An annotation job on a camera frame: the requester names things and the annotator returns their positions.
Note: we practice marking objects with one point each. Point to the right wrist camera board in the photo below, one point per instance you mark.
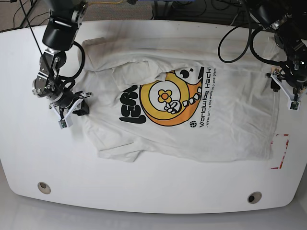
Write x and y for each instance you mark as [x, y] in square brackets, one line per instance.
[65, 123]

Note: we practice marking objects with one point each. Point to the white printed t-shirt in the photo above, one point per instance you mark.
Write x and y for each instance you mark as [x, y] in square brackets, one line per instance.
[174, 96]

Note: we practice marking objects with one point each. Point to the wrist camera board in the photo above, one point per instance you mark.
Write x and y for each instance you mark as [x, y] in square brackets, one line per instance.
[293, 105]
[65, 123]

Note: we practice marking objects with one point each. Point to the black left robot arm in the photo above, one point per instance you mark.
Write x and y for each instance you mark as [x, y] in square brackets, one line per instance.
[288, 20]

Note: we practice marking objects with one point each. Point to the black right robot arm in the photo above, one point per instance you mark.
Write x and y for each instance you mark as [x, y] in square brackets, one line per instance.
[65, 19]

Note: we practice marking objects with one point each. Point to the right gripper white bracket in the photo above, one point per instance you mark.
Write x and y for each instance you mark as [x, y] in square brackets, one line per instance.
[74, 103]

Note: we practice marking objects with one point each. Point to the red tape rectangle marking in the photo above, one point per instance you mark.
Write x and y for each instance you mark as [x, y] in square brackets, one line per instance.
[279, 147]

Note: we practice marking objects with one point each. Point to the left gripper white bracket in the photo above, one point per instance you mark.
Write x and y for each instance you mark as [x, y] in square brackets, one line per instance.
[278, 82]

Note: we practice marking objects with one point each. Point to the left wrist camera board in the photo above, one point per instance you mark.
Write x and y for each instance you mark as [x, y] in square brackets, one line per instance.
[293, 105]

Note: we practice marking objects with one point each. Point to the right table cable grommet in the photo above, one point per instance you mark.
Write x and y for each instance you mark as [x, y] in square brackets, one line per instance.
[255, 197]

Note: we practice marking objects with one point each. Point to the table cable grommet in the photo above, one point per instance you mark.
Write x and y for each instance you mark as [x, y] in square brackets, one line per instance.
[255, 197]
[44, 188]

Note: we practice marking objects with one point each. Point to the left table cable grommet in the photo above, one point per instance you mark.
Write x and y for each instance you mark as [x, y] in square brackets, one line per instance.
[44, 188]

